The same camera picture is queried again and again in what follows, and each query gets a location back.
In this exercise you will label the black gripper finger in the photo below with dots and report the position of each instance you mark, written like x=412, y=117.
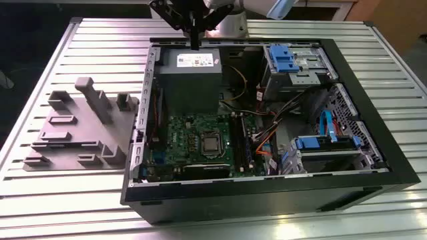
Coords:
x=169, y=15
x=217, y=20

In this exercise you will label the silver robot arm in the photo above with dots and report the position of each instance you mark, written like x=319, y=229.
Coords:
x=233, y=25

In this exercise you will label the black RAM slot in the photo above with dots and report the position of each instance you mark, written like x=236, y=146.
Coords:
x=241, y=143
x=236, y=143

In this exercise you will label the black table corner cap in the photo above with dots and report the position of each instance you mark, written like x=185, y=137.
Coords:
x=76, y=20
x=368, y=23

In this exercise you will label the grey power supply unit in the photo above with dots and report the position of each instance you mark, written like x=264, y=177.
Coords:
x=187, y=87

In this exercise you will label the silver metal drive cage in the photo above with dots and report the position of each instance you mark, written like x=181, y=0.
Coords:
x=301, y=80

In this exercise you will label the green motherboard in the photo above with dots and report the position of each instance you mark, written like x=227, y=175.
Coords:
x=180, y=140

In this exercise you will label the silver CPU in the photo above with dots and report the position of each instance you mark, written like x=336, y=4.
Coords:
x=211, y=143

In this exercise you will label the grey plastic parts rack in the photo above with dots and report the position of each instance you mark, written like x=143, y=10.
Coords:
x=83, y=125

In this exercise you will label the wooden cabinet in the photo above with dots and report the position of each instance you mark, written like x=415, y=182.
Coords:
x=393, y=15

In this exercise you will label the CPU socket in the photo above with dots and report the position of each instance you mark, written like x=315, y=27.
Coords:
x=211, y=155

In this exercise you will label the hard disk in blue carrier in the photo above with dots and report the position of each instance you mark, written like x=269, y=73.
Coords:
x=308, y=143

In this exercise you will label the black graphics card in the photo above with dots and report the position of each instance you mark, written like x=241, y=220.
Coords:
x=207, y=171

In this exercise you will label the silver metal disk bay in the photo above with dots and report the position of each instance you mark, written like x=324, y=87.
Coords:
x=293, y=167

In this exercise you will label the black open PC case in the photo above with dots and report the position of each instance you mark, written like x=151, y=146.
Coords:
x=233, y=197

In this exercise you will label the blue plastic drive bracket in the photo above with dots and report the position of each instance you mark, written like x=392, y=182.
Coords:
x=281, y=57

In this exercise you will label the white desk frame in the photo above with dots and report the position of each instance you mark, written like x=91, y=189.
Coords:
x=343, y=10

